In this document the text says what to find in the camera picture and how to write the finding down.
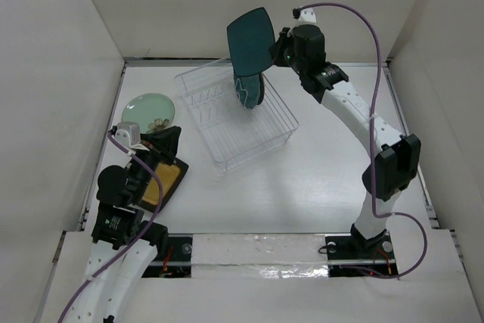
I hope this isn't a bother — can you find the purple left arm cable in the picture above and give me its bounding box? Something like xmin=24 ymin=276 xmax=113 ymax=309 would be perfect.
xmin=58 ymin=132 xmax=166 ymax=323

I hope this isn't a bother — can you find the yellow square black-rimmed plate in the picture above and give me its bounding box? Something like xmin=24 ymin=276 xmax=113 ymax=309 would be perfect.
xmin=139 ymin=158 xmax=189 ymax=213

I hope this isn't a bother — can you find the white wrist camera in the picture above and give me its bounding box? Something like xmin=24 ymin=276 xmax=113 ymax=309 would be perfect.
xmin=292 ymin=8 xmax=317 ymax=25
xmin=114 ymin=122 xmax=141 ymax=148

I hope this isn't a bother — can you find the light green glass plate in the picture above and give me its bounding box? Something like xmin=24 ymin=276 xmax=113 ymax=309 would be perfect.
xmin=122 ymin=93 xmax=175 ymax=134

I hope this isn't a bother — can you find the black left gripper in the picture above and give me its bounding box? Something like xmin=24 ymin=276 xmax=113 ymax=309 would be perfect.
xmin=129 ymin=124 xmax=182 ymax=202

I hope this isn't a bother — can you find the teal square plate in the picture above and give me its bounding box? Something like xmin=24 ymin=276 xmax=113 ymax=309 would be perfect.
xmin=226 ymin=7 xmax=275 ymax=77

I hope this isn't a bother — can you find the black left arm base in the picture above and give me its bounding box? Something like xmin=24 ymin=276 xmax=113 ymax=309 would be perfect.
xmin=142 ymin=234 xmax=193 ymax=278

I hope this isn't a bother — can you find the blue round floral plate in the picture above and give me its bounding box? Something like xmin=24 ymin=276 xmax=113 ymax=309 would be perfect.
xmin=257 ymin=73 xmax=265 ymax=105

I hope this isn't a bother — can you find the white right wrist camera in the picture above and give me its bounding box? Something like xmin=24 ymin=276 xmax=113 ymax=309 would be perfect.
xmin=292 ymin=8 xmax=317 ymax=25

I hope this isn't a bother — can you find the teal scalloped round plate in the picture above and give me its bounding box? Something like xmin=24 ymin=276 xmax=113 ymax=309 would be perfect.
xmin=234 ymin=74 xmax=259 ymax=110

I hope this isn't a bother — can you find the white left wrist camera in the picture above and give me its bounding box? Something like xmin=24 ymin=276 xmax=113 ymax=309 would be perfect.
xmin=114 ymin=122 xmax=141 ymax=148

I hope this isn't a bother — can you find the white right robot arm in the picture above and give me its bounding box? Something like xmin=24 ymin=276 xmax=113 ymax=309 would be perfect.
xmin=269 ymin=24 xmax=421 ymax=257

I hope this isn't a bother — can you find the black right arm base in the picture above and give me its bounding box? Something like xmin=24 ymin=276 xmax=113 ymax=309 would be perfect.
xmin=318 ymin=225 xmax=399 ymax=278

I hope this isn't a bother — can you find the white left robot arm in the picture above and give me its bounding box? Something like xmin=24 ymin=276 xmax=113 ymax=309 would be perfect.
xmin=58 ymin=122 xmax=182 ymax=322

